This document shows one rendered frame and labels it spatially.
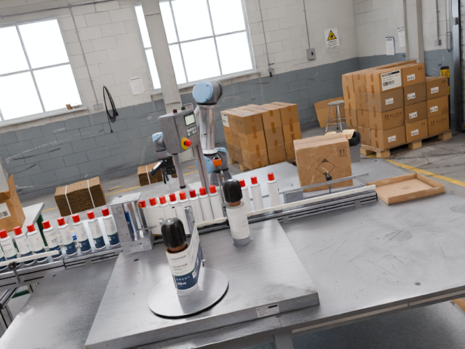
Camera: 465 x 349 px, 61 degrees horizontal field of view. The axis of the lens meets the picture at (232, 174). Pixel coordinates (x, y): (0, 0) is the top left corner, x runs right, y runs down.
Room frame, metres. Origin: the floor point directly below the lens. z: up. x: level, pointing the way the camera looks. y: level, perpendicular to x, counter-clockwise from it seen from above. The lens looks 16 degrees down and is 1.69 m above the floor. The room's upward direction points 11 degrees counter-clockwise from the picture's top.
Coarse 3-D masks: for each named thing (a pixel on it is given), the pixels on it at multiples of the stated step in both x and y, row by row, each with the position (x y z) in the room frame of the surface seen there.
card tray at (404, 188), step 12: (384, 180) 2.10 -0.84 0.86; (396, 180) 2.10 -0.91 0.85; (408, 180) 2.10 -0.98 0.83; (420, 180) 2.06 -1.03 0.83; (432, 180) 1.94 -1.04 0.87; (384, 192) 2.00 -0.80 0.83; (396, 192) 1.97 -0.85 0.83; (408, 192) 1.94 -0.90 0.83; (420, 192) 1.84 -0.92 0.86; (432, 192) 1.85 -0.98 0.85; (444, 192) 1.85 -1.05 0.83
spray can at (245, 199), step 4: (240, 180) 1.92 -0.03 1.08; (244, 180) 1.93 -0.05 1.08; (244, 184) 1.92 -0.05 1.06; (244, 188) 1.91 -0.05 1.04; (244, 192) 1.91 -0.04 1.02; (244, 196) 1.90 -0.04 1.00; (248, 196) 1.92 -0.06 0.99; (244, 200) 1.91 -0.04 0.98; (248, 200) 1.91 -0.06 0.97; (244, 204) 1.91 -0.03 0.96; (248, 204) 1.91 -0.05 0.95; (248, 208) 1.91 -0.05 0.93; (248, 216) 1.90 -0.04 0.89; (252, 216) 1.91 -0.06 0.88
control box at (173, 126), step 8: (184, 112) 1.99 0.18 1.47; (160, 120) 1.96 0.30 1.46; (168, 120) 1.93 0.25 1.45; (176, 120) 1.92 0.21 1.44; (184, 120) 1.97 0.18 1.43; (168, 128) 1.94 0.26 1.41; (176, 128) 1.92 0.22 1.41; (184, 128) 1.96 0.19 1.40; (168, 136) 1.94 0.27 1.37; (176, 136) 1.91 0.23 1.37; (184, 136) 1.94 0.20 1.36; (192, 136) 2.00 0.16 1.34; (168, 144) 1.95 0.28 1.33; (176, 144) 1.92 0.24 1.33; (192, 144) 1.99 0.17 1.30; (168, 152) 1.95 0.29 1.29; (176, 152) 1.93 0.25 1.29
